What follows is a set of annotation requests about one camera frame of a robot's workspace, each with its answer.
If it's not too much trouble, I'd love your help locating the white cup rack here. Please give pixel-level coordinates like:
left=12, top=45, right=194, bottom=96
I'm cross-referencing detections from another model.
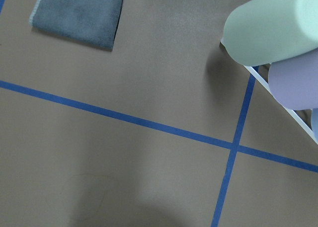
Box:
left=243, top=64, right=318, bottom=145

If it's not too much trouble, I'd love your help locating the green cup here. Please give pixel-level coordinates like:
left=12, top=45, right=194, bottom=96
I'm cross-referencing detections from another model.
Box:
left=222, top=0, right=318, bottom=66

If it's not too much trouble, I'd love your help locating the purple cup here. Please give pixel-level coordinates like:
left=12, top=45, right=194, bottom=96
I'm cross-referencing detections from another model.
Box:
left=268, top=49, right=318, bottom=110

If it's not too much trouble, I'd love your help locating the grey folded cloth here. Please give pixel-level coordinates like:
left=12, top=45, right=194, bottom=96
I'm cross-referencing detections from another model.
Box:
left=29, top=0, right=123, bottom=50

